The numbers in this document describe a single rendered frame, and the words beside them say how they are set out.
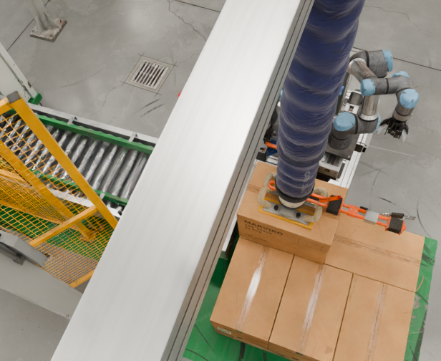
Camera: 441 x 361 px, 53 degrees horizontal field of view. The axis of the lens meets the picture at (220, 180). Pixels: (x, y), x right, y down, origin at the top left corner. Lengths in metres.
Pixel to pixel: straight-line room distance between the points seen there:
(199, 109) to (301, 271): 2.58
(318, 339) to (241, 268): 0.66
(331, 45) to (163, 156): 1.08
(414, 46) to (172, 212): 4.64
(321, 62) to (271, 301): 1.83
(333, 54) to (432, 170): 2.78
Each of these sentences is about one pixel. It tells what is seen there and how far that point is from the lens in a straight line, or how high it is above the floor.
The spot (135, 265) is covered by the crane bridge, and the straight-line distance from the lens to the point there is 0.46.
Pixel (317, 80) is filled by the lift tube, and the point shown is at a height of 2.23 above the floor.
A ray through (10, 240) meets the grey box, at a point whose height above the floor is 1.77.
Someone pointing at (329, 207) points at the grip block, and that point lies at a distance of 2.63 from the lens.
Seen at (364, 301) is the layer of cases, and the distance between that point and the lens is 3.07.
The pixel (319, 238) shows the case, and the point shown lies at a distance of 2.71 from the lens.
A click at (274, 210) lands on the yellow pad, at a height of 0.97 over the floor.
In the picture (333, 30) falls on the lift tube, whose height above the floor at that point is 2.46.
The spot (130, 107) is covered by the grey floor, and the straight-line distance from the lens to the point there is 4.50.
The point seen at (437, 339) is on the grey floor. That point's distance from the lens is 3.74.
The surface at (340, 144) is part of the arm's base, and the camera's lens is 2.84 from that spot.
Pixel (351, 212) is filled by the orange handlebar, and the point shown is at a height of 1.09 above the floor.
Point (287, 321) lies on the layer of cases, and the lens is 2.98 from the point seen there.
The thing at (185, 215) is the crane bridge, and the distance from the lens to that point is 0.47.
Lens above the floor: 3.48
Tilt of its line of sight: 63 degrees down
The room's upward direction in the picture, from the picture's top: 10 degrees counter-clockwise
